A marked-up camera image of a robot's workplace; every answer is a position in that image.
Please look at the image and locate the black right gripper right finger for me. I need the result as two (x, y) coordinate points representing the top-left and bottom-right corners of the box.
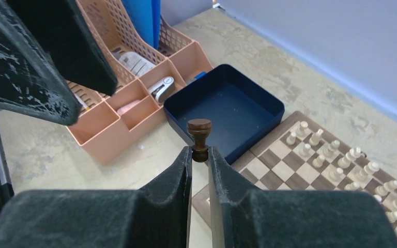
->
(208, 146), (263, 247)

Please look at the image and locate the wooden chess board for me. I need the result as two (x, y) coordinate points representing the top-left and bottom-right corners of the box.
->
(191, 111), (397, 248)

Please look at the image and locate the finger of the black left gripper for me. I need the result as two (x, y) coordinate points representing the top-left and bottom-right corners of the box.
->
(7, 0), (118, 96)
(0, 1), (81, 126)

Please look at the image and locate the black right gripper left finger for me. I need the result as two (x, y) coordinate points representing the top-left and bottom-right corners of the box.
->
(137, 146), (192, 247)

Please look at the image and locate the dark piece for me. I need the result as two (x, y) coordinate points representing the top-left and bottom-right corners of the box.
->
(187, 119), (212, 163)

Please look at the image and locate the row of light chess pieces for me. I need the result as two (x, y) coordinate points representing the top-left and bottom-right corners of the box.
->
(269, 121), (397, 234)

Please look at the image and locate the dark blue tin box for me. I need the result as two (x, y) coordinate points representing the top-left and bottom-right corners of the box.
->
(164, 64), (285, 164)

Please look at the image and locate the orange plastic basket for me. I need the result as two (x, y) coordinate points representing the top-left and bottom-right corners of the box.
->
(68, 1), (212, 165)

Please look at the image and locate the blue folder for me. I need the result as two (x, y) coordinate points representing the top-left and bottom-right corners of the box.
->
(121, 0), (161, 50)

